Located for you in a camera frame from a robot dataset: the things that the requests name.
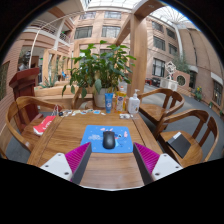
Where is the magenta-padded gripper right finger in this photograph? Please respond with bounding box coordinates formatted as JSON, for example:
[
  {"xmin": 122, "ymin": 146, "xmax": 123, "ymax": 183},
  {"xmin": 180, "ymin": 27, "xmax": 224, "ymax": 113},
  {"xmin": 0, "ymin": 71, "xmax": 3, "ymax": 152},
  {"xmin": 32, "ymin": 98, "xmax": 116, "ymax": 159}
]
[{"xmin": 132, "ymin": 142, "xmax": 184, "ymax": 186}]

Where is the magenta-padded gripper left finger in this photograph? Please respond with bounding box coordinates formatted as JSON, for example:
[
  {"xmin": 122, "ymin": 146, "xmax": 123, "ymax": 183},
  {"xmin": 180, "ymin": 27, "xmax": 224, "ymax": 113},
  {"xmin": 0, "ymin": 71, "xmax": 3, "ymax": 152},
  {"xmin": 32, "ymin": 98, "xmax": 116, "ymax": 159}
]
[{"xmin": 39, "ymin": 142, "xmax": 93, "ymax": 186}]

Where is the black computer mouse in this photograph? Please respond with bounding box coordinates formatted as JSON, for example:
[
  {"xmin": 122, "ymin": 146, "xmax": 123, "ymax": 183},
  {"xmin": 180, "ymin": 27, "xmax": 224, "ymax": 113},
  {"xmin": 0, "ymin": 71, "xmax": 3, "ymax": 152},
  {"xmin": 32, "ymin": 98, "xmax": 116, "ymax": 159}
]
[{"xmin": 102, "ymin": 130, "xmax": 116, "ymax": 150}]

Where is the blue cartoon print mouse pad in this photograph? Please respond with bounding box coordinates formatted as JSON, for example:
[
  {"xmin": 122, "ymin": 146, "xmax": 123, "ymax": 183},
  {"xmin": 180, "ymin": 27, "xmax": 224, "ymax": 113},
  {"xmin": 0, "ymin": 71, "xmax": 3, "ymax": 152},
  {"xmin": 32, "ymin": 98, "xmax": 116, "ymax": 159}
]
[{"xmin": 80, "ymin": 124, "xmax": 134, "ymax": 154}]

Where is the black notebook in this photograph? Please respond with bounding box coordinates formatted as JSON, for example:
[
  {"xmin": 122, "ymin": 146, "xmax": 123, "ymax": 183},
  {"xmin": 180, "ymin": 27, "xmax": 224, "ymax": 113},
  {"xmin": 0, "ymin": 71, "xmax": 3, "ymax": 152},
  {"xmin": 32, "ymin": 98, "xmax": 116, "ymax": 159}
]
[{"xmin": 166, "ymin": 131, "xmax": 192, "ymax": 159}]

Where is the wooden armchair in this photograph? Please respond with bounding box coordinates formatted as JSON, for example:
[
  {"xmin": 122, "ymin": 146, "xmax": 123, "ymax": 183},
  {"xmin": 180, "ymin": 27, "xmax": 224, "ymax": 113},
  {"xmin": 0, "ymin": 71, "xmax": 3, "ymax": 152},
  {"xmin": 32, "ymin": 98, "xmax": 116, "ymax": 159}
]
[
  {"xmin": 4, "ymin": 95, "xmax": 66, "ymax": 153},
  {"xmin": 137, "ymin": 87, "xmax": 185, "ymax": 127},
  {"xmin": 153, "ymin": 109, "xmax": 220, "ymax": 168},
  {"xmin": 70, "ymin": 85, "xmax": 95, "ymax": 110}
]

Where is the red paper bag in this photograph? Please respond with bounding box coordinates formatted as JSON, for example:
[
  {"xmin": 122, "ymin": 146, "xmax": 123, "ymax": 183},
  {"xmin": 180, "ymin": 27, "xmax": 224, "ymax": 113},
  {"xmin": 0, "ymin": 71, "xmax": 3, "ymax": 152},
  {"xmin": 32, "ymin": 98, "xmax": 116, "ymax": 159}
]
[{"xmin": 32, "ymin": 105, "xmax": 60, "ymax": 136}]

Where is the white pump bottle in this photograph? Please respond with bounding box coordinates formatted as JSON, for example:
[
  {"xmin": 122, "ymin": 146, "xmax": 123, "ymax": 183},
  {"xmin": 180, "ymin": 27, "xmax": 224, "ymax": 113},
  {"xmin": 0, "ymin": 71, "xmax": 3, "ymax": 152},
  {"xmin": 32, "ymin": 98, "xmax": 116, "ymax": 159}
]
[{"xmin": 127, "ymin": 88, "xmax": 141, "ymax": 115}]

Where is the long wooden planter box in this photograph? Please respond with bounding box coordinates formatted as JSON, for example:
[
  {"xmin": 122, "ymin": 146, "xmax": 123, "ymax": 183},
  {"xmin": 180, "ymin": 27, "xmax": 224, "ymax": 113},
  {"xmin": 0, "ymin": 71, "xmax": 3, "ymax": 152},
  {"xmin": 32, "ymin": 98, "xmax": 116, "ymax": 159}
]
[{"xmin": 33, "ymin": 83, "xmax": 83, "ymax": 108}]

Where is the yellow liquid bottle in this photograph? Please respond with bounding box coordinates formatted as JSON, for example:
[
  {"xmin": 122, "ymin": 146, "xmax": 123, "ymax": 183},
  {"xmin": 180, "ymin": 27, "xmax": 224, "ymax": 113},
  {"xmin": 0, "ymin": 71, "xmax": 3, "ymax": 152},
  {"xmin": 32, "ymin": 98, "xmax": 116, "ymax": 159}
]
[{"xmin": 114, "ymin": 85, "xmax": 127, "ymax": 114}]

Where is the blue tube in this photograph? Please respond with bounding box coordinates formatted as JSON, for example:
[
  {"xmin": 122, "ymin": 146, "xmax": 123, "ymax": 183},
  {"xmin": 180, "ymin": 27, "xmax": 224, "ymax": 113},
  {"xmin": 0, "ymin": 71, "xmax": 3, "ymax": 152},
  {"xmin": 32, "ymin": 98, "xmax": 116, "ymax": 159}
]
[{"xmin": 104, "ymin": 92, "xmax": 114, "ymax": 114}]

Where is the potted yellow flower plant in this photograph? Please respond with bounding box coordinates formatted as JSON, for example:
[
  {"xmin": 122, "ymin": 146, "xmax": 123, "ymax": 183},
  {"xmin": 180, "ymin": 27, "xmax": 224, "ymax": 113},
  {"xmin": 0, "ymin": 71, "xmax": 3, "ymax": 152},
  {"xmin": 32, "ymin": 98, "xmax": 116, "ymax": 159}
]
[{"xmin": 194, "ymin": 86, "xmax": 204, "ymax": 102}]

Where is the agave plant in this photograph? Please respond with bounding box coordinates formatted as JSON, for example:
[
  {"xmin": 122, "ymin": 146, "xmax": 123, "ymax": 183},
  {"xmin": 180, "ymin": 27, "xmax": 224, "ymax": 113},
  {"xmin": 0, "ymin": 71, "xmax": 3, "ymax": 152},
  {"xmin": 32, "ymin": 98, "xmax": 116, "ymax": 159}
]
[{"xmin": 39, "ymin": 66, "xmax": 60, "ymax": 89}]

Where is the dark red wooden lectern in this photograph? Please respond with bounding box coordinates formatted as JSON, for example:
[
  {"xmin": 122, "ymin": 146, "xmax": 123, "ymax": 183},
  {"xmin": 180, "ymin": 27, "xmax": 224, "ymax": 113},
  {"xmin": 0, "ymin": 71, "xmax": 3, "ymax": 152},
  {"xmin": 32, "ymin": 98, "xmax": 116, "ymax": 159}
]
[{"xmin": 8, "ymin": 67, "xmax": 40, "ymax": 121}]

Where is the green potted plant white pot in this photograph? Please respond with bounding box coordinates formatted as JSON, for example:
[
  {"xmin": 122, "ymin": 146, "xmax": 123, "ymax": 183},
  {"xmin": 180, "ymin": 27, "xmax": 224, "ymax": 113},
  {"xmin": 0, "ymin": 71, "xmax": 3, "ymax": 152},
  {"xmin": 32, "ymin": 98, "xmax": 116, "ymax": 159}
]
[{"xmin": 61, "ymin": 39, "xmax": 137, "ymax": 108}]

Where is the dark bust statue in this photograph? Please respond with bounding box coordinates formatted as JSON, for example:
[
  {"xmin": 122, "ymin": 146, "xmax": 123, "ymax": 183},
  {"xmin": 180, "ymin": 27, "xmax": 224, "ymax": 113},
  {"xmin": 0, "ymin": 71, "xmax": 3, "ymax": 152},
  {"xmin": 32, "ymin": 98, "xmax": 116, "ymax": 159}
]
[{"xmin": 18, "ymin": 50, "xmax": 32, "ymax": 71}]

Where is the white sculpture on pedestal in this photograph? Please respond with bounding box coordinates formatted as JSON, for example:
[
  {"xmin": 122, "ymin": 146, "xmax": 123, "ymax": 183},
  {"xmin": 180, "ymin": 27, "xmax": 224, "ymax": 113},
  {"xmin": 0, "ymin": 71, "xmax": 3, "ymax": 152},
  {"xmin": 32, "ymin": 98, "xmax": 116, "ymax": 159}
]
[{"xmin": 159, "ymin": 60, "xmax": 179, "ymax": 92}]

